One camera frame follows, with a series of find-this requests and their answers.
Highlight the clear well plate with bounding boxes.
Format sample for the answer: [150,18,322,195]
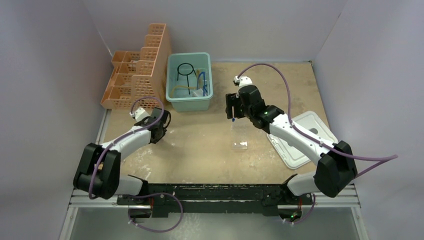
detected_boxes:
[230,118,248,150]

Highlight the blue safety glasses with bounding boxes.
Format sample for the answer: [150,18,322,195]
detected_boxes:
[196,71,208,97]

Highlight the amber rubber tubing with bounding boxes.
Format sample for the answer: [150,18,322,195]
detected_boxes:
[169,69,202,98]

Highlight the black ring stand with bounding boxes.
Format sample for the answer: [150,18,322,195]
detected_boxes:
[176,62,195,94]

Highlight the white paper tag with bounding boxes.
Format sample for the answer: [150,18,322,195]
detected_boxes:
[191,88,208,97]

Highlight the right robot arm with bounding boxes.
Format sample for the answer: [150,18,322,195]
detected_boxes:
[225,85,358,204]

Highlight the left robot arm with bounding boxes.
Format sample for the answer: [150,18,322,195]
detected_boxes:
[73,107,172,205]

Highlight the teal plastic tub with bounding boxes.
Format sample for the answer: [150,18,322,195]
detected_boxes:
[165,52,214,112]

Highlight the orange plastic rack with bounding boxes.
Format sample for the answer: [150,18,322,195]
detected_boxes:
[100,23,172,110]

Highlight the white tub lid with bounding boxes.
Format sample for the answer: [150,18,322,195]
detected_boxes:
[266,111,339,170]

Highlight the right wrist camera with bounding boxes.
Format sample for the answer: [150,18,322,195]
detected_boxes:
[233,75,253,88]

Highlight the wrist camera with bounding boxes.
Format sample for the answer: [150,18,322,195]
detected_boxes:
[233,75,253,88]
[130,107,150,122]

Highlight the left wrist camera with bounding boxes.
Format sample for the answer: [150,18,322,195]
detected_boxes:
[130,107,150,122]

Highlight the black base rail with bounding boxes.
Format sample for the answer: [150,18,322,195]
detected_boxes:
[117,183,313,218]

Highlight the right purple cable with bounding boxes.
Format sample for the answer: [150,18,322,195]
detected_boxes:
[235,63,399,226]

